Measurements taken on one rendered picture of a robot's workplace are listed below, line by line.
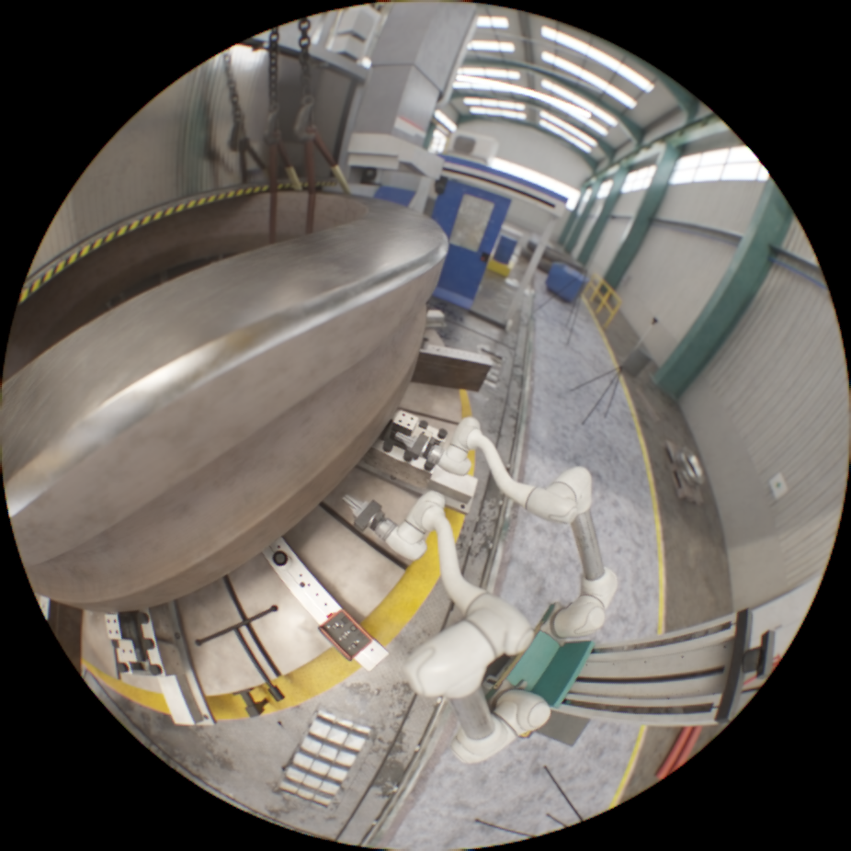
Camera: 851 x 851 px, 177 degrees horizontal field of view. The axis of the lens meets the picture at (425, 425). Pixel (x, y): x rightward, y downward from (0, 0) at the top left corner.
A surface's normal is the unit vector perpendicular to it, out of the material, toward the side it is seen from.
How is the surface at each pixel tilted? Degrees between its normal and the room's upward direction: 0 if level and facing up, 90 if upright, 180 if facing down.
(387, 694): 0
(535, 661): 0
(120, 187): 90
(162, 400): 45
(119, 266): 90
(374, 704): 0
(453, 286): 90
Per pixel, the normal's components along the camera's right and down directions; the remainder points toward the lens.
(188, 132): 0.91, 0.40
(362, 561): 0.24, -0.62
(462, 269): -0.34, 0.66
